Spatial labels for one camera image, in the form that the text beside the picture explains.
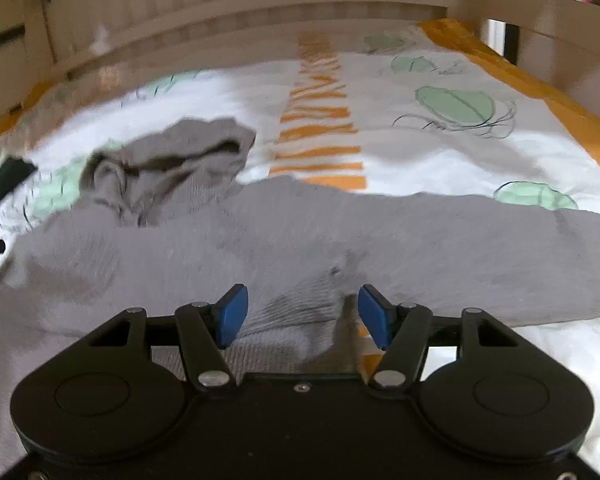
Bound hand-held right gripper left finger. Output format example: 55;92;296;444
83;284;249;395

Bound white wooden bed frame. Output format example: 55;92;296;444
0;0;600;161

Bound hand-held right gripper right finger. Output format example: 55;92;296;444
358;284;523;395

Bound grey knit sweater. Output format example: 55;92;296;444
0;117;600;478

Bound white printed duvet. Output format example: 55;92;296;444
0;22;600;480

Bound orange bed sheet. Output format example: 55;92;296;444
419;18;600;183

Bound black sock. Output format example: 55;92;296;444
0;157;39;226

